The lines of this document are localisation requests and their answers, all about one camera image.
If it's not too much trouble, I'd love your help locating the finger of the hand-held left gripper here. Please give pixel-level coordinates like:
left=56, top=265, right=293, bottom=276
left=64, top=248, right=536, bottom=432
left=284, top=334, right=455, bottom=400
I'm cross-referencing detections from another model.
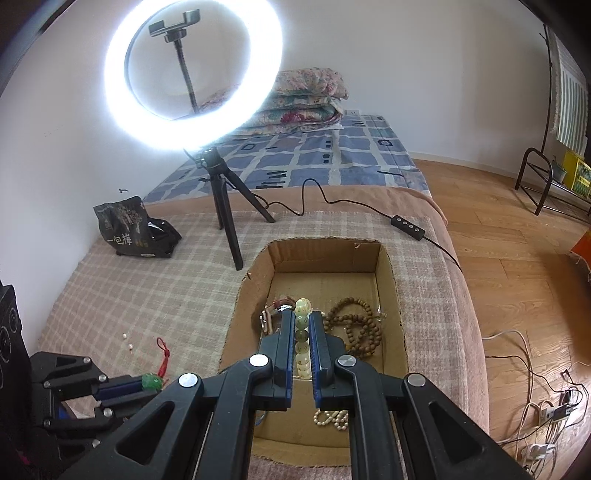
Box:
left=42, top=390, right=153, bottom=432
left=30, top=352, right=147, bottom=395

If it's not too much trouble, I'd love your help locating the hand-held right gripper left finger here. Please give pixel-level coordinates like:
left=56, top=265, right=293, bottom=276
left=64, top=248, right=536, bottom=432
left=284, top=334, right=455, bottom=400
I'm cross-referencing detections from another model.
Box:
left=69, top=309, right=296, bottom=480

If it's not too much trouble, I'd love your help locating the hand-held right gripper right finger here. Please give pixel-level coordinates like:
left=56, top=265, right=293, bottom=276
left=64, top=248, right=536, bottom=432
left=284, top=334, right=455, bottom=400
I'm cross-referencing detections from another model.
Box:
left=308, top=310, right=532, bottom=480

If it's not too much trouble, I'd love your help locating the red cord green pendant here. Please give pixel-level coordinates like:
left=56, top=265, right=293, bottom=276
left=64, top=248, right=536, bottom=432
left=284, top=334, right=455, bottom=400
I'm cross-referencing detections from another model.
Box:
left=141, top=337, right=172, bottom=393

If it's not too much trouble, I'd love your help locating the white pearl necklace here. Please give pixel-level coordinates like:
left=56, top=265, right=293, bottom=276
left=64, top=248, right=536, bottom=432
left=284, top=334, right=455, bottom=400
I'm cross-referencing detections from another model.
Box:
left=313, top=408, right=350, bottom=429

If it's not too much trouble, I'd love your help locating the red watch strap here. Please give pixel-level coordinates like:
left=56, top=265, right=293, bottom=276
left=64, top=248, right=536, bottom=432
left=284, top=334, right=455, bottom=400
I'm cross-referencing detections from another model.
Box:
left=260, top=298, right=296, bottom=335

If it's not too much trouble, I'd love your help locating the brown wooden bead bracelet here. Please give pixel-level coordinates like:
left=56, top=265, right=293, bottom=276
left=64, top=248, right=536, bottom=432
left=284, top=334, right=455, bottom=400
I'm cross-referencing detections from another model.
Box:
left=323, top=298, right=383, bottom=358

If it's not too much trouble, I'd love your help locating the pale jade bead bracelet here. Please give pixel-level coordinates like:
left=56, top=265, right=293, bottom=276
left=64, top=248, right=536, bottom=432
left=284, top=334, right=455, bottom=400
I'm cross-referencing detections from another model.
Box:
left=294, top=298, right=312, bottom=381

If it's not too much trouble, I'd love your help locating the cardboard box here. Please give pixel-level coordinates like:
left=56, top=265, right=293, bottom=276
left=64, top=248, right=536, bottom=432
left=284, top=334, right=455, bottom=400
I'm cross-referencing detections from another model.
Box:
left=217, top=237, right=409, bottom=468

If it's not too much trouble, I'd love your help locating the checked beige blanket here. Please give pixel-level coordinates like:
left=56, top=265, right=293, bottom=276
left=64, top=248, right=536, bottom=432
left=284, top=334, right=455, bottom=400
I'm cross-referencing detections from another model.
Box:
left=34, top=210, right=455, bottom=480

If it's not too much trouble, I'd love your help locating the pink plush blanket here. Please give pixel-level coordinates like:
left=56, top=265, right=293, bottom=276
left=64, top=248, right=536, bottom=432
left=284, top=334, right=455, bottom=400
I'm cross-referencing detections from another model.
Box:
left=145, top=185, right=490, bottom=480

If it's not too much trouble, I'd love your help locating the black snack bag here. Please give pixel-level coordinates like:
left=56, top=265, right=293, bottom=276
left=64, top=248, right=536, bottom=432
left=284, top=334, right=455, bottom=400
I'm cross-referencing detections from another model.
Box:
left=93, top=196, right=182, bottom=259

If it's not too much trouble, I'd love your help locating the black mini tripod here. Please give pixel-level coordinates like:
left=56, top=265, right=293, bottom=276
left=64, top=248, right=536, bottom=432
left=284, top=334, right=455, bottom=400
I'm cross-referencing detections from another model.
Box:
left=196, top=147, right=276, bottom=271

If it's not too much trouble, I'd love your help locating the blue patterned bed sheet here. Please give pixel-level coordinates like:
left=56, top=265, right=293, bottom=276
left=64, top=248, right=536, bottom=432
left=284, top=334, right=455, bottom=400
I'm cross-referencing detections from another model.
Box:
left=143, top=114, right=430, bottom=201

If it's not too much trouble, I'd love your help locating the white power strip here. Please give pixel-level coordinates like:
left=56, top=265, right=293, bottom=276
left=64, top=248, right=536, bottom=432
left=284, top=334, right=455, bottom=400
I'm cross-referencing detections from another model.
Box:
left=536, top=401, right=580, bottom=421

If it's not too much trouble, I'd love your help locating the folded floral quilt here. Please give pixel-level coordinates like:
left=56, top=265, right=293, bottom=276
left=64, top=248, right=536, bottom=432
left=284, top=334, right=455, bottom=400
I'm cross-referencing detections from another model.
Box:
left=198, top=68, right=350, bottom=137

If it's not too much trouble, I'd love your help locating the black metal clothes rack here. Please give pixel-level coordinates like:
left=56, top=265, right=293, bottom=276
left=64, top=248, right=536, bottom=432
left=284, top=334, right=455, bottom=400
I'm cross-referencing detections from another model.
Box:
left=515, top=23, right=591, bottom=217

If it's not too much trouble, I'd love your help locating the orange cloth covered table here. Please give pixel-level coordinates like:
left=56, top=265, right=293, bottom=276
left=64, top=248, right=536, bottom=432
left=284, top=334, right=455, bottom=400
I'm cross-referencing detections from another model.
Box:
left=570, top=228, right=591, bottom=282

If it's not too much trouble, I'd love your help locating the yellow box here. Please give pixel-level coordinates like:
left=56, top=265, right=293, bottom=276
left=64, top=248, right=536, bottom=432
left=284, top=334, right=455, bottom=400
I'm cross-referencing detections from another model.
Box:
left=561, top=150, right=591, bottom=201

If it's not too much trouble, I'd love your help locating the black phone holder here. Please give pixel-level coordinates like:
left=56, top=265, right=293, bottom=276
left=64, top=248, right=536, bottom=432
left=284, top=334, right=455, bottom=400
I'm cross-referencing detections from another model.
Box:
left=148, top=9, right=201, bottom=114

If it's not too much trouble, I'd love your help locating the striped towel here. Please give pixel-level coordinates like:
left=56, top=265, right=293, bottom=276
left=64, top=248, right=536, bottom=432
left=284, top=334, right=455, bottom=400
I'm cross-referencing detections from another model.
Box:
left=551, top=34, right=591, bottom=153

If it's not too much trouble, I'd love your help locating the black cable with inline controller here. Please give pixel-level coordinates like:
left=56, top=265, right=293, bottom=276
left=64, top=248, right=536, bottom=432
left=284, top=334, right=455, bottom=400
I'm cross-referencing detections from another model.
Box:
left=252, top=178, right=462, bottom=271

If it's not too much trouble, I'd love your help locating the tangle of floor cables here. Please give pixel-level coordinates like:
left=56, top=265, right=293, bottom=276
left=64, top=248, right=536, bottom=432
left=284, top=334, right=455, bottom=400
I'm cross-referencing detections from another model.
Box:
left=482, top=330, right=591, bottom=472

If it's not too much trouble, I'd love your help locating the white ring light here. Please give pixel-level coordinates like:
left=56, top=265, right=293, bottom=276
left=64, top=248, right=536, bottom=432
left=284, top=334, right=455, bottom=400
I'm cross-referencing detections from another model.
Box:
left=105, top=0, right=283, bottom=149

